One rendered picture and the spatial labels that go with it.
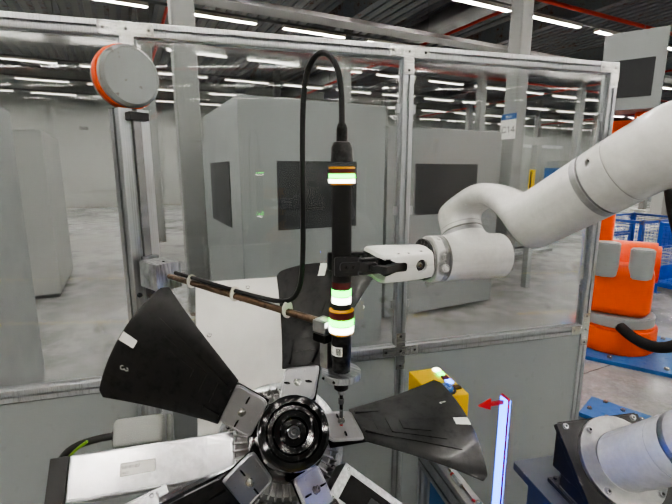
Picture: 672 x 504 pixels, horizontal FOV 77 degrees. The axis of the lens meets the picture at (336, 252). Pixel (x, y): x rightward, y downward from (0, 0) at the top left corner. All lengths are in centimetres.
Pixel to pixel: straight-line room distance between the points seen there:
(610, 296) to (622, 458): 346
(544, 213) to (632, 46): 394
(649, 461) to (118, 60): 144
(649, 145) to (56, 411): 159
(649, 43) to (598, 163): 395
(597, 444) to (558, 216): 65
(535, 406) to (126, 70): 193
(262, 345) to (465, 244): 56
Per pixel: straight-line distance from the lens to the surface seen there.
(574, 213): 64
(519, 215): 68
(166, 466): 92
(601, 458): 115
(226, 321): 110
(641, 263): 440
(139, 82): 128
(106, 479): 94
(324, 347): 77
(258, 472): 81
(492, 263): 80
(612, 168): 61
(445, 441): 87
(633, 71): 451
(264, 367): 106
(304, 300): 89
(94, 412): 162
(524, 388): 204
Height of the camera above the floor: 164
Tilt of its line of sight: 11 degrees down
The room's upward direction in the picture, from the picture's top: straight up
